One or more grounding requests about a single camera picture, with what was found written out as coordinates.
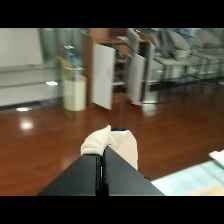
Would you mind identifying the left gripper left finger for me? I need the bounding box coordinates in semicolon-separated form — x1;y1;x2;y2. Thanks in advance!
38;153;102;196

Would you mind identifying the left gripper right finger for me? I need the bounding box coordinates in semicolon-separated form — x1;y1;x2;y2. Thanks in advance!
102;145;165;196

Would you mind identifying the cream shirt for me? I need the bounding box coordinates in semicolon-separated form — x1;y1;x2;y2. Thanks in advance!
80;124;139;171

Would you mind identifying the white round bin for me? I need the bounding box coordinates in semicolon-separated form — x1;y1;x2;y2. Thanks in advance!
62;74;88;112

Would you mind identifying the wooden cabinet with white doors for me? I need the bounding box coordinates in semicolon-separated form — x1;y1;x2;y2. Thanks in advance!
87;28;158;111

